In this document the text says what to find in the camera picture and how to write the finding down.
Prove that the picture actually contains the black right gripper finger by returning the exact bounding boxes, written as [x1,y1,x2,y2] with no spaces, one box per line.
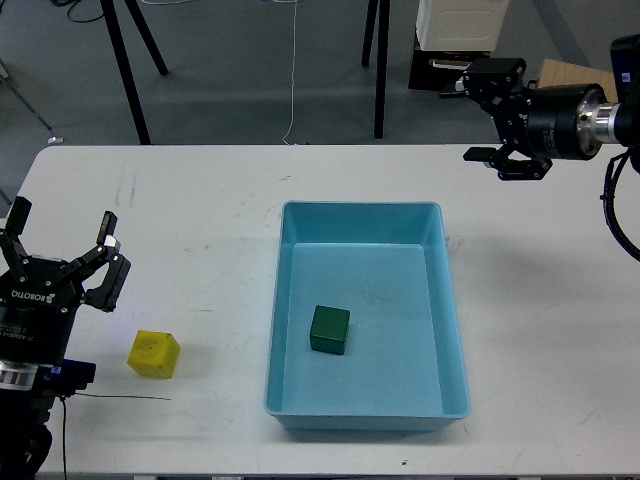
[439,57,530,107]
[463,144,553,181]

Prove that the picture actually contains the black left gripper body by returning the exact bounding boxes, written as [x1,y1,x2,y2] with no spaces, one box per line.
[1,257,82,365]

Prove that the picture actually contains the yellow block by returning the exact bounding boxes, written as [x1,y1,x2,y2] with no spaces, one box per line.
[127,330,181,379]

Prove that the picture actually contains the black drawer cabinet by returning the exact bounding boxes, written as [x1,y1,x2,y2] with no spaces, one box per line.
[408,40,490,92]

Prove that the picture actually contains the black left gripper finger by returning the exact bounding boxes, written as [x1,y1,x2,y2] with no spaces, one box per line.
[63,211,131,312]
[1,196,32,280]

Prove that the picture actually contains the blue plastic bin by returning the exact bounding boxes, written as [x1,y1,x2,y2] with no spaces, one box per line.
[265,201,471,431]

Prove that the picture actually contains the black stand legs left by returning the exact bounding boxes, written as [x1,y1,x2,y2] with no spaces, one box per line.
[98,0,170,146]

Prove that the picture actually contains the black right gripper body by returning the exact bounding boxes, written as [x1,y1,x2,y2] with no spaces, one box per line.
[492,84,607,160]

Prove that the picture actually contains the thin black wire on table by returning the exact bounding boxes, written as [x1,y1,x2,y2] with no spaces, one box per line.
[74,392,173,402]

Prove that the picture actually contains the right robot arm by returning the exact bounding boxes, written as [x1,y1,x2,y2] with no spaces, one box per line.
[456,35,639,258]

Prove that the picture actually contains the green block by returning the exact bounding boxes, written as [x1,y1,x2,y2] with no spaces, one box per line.
[309,305,351,355]

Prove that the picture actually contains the black stand legs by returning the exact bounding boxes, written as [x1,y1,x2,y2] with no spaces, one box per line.
[360,0,391,140]
[98,0,170,146]

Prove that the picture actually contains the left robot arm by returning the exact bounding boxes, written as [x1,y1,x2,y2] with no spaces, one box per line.
[1,197,131,479]

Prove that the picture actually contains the white box appliance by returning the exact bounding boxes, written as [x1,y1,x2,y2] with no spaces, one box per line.
[416,0,510,52]

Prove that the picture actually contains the white hanging cord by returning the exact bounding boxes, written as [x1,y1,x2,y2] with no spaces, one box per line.
[272,0,307,147]

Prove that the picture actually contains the black stand legs right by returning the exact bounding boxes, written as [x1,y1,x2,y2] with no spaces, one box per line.
[360,0,391,140]

